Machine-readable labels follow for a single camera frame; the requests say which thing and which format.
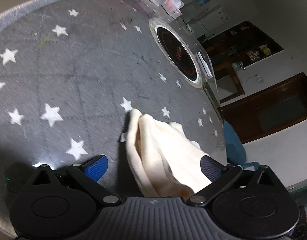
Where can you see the round induction cooktop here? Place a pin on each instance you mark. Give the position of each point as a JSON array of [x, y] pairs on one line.
[[178, 55]]

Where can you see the brown glazed wooden door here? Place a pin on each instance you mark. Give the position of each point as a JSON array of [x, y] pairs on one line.
[[281, 110]]

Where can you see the dark smartphone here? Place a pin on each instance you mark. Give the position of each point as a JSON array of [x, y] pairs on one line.
[[211, 95]]

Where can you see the white remote control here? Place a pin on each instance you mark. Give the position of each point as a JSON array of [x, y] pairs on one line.
[[206, 65]]

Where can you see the blue water bottle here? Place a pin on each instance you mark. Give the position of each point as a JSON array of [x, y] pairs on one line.
[[202, 0]]

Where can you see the grey star tablecloth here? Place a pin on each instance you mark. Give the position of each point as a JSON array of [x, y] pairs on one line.
[[81, 80]]

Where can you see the glass jar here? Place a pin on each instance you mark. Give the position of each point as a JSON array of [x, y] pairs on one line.
[[238, 66]]

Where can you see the white refrigerator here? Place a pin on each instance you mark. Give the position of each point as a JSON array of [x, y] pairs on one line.
[[213, 17]]

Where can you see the wooden display cabinet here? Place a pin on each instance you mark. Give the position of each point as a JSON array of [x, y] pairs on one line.
[[256, 42]]

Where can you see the wooden side table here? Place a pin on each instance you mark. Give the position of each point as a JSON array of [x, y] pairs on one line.
[[239, 87]]

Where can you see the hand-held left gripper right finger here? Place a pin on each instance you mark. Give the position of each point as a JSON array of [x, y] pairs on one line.
[[212, 169]]

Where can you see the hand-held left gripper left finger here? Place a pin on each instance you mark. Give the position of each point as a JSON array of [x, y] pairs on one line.
[[96, 168]]

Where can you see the small pale packet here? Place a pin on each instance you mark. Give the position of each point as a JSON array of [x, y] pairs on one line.
[[189, 29]]

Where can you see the white wall socket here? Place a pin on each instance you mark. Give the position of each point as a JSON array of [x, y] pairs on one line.
[[259, 78]]

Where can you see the white water dispenser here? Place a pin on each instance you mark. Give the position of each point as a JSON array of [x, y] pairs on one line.
[[191, 12]]

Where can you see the cream garment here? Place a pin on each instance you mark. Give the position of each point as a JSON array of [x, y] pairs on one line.
[[153, 150]]

